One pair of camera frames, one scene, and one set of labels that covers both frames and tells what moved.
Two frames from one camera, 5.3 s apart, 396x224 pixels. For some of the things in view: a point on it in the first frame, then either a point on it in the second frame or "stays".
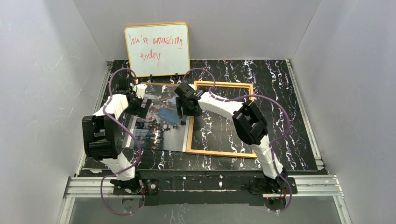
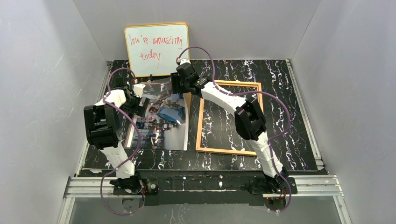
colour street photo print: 162,129 stays
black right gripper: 184,109 to 176,82
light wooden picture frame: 214,153 to 200,120
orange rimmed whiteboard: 158,50 stays
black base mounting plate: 204,191 stays
